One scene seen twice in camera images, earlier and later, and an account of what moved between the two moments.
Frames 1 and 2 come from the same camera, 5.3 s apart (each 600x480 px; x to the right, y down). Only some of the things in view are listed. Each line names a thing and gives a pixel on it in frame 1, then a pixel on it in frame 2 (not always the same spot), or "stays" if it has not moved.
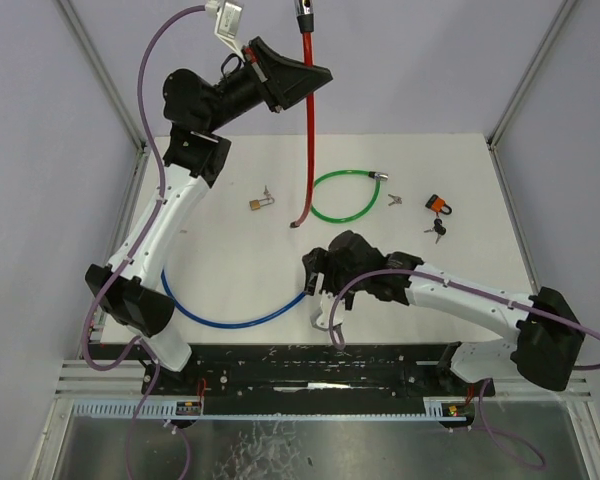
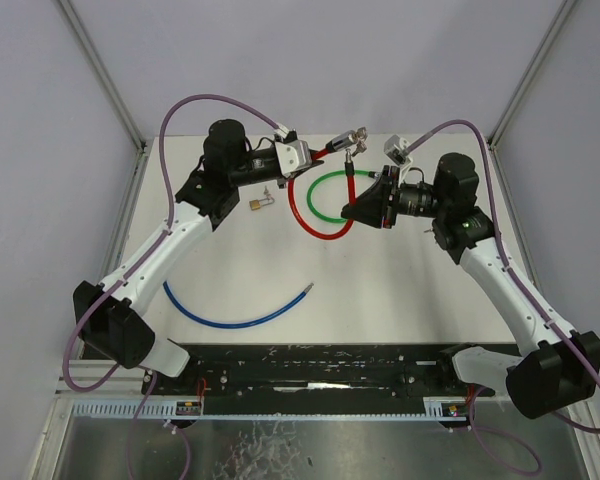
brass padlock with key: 255,204 stays
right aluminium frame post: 560,19 stays
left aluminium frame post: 104,73 stays
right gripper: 319,260 to 374,205
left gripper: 280,75 to 282,180
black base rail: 316,370 stays
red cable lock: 305,24 to 339,142
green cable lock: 379,176 stays
